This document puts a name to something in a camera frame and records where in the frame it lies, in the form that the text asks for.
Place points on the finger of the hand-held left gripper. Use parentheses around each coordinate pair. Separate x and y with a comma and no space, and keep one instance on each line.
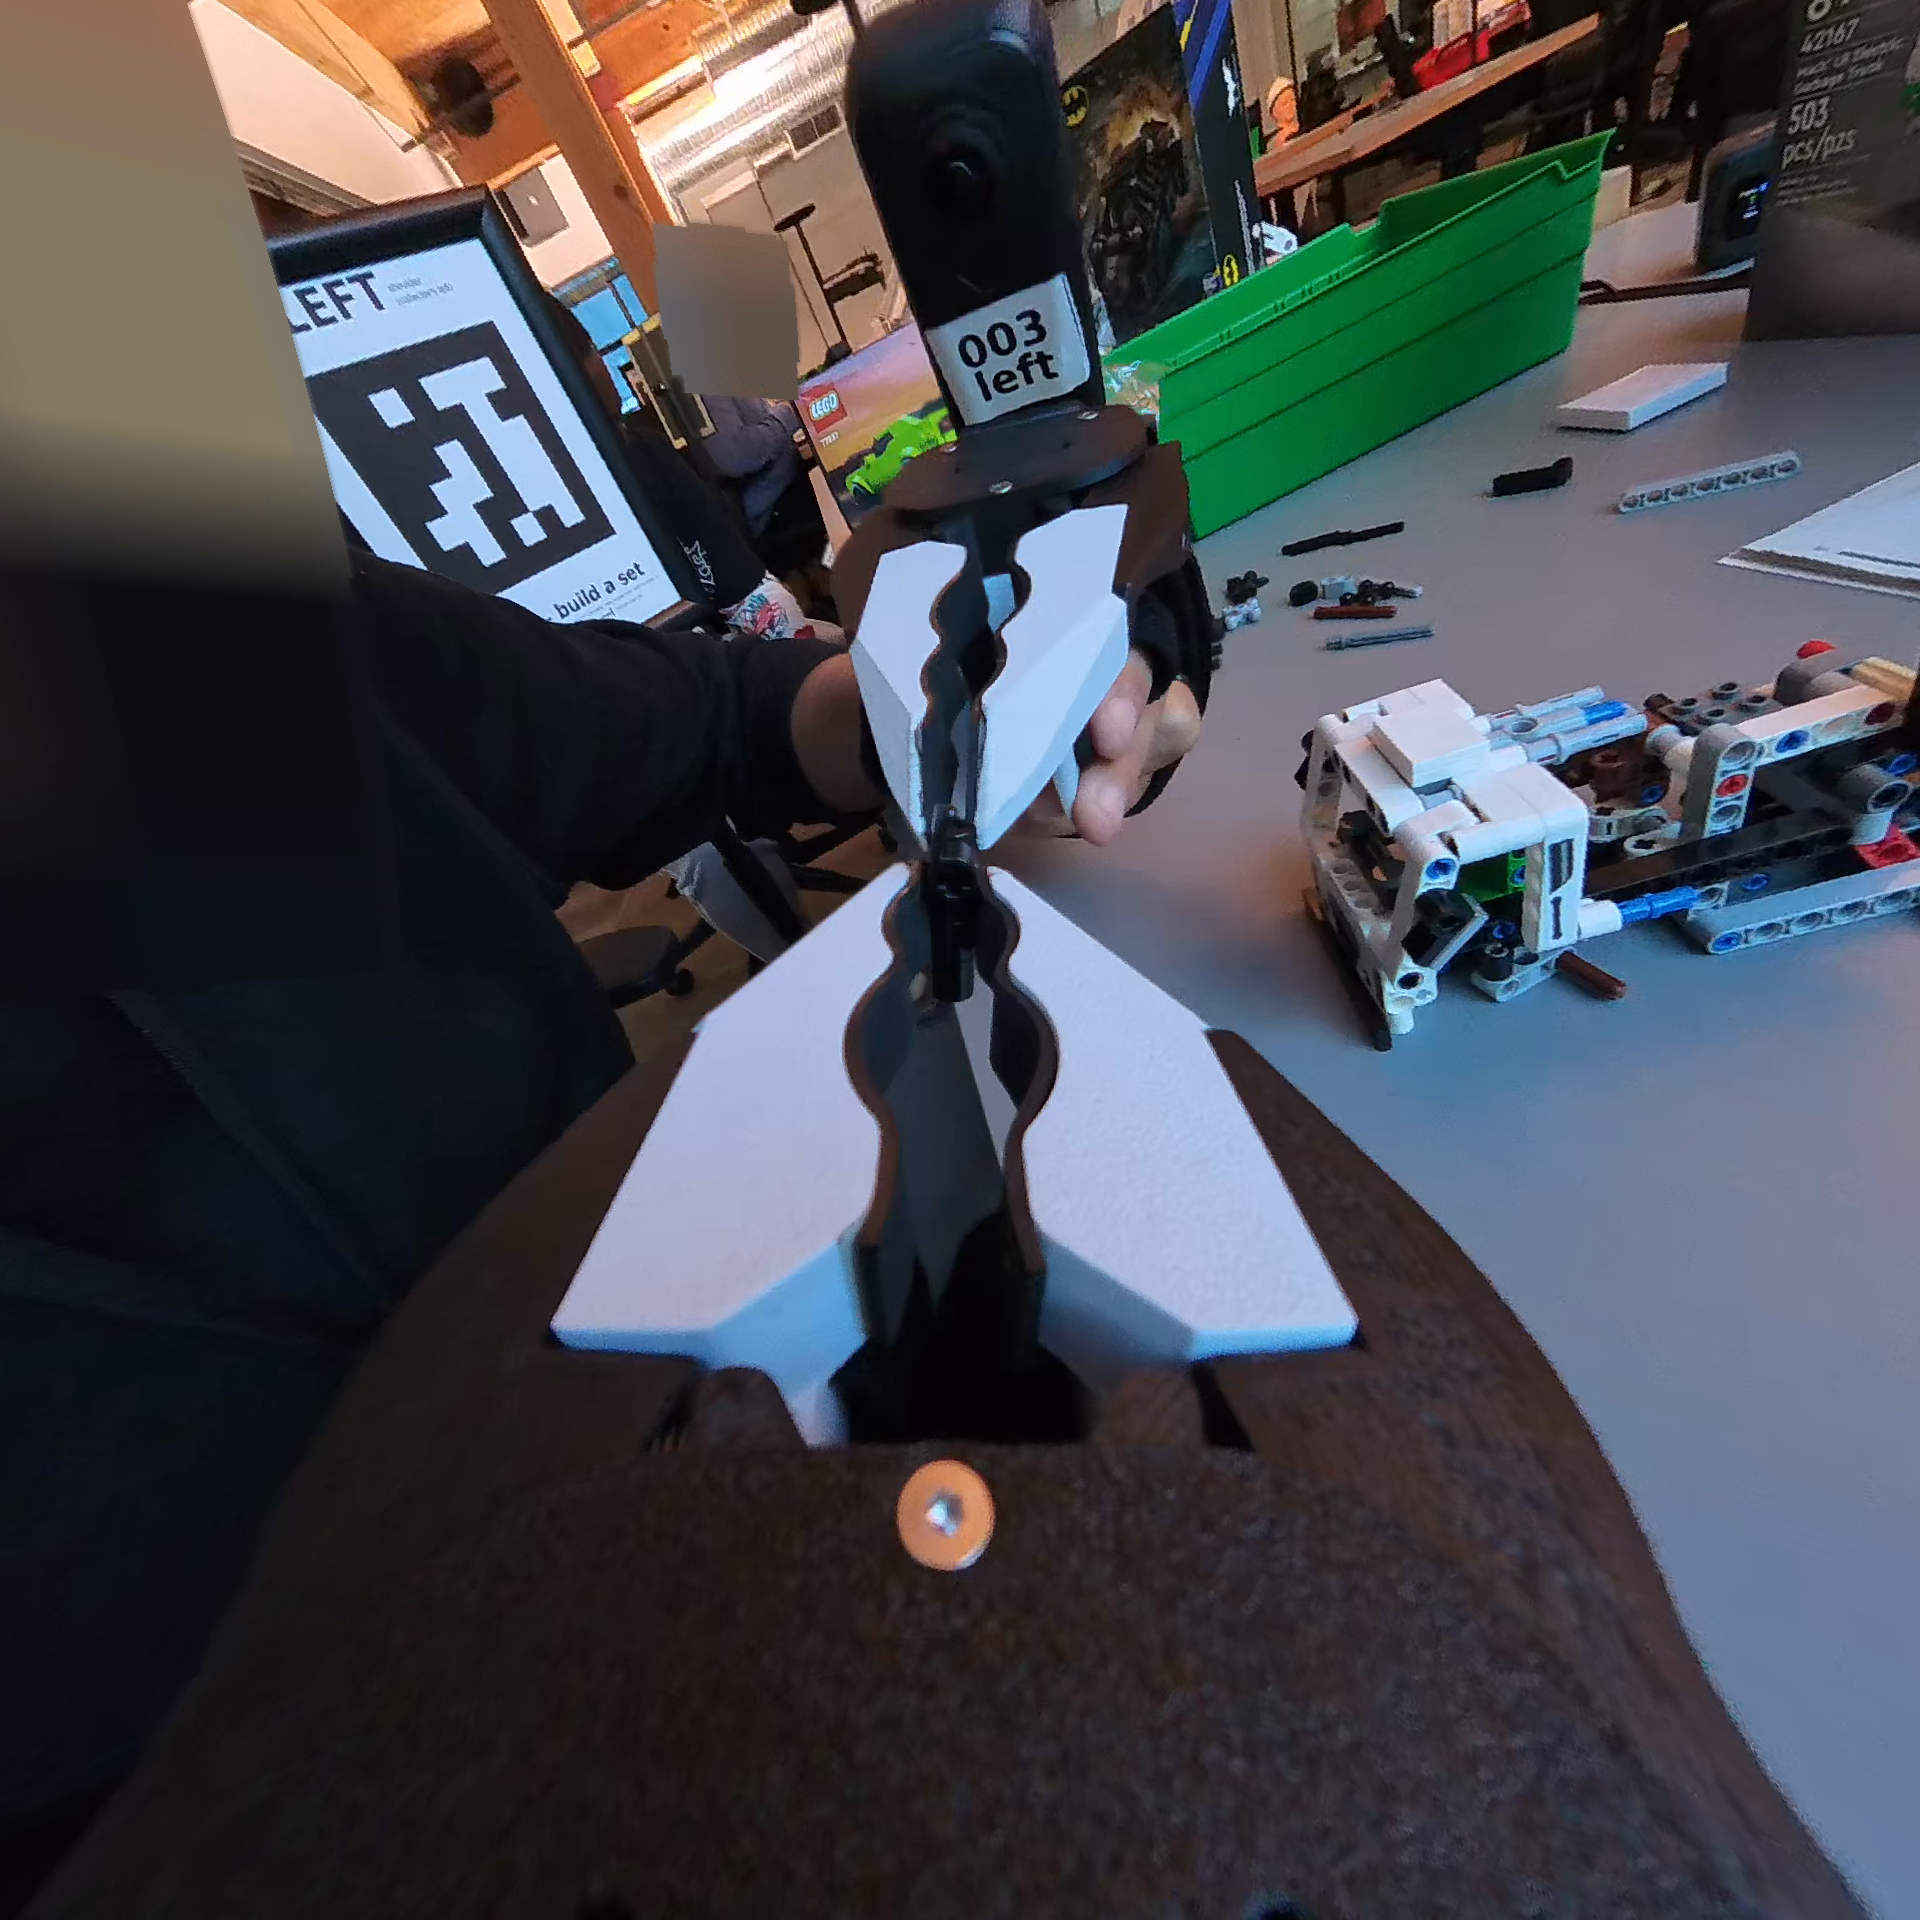
(1058,646)
(892,646)

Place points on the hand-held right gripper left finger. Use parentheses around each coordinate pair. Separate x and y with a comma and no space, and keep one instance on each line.
(720,1202)

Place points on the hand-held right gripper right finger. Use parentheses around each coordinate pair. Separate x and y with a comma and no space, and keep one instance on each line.
(1185,1202)

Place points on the black lego pin assembly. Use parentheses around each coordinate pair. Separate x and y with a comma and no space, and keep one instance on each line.
(948,932)

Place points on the lego truck chassis model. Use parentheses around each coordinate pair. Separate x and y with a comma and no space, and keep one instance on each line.
(1500,811)

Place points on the dark vehicle lego box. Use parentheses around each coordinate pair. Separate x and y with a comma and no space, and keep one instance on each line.
(1140,182)

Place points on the small black lego connector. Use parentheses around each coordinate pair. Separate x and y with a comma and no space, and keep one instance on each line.
(1243,598)

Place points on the green car lego box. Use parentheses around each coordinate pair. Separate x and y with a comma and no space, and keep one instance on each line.
(885,436)

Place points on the grey black lego connector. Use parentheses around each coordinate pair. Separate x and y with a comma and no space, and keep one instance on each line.
(1357,586)

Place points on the grey lego axle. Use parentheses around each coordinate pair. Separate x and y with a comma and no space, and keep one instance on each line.
(1376,639)

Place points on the black angled lego piece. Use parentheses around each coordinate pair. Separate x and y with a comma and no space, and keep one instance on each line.
(1530,476)

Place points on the white lego panel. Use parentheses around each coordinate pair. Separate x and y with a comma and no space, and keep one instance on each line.
(1641,395)

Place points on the grey lego beam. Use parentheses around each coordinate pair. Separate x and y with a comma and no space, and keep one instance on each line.
(1711,482)

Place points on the lego instruction booklet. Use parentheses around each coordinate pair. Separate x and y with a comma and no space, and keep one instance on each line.
(1845,533)

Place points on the grey truck lego box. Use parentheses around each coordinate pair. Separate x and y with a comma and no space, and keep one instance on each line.
(1845,224)

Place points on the person's left hand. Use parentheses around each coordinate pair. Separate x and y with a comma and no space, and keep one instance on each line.
(1131,750)

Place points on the black office chair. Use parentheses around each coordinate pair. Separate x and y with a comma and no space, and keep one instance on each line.
(647,960)

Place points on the clear plastic bag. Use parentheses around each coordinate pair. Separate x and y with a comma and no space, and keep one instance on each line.
(1131,395)

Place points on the green plastic bin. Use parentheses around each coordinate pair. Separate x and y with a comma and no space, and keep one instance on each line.
(1349,347)

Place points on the wooden background table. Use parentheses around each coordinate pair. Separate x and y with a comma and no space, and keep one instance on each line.
(1425,114)

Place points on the black framed marker sign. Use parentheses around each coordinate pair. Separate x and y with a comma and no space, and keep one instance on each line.
(450,451)

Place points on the small black timer display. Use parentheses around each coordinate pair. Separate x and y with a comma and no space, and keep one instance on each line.
(1739,202)

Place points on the wooden post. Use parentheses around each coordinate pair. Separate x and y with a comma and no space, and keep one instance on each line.
(556,120)

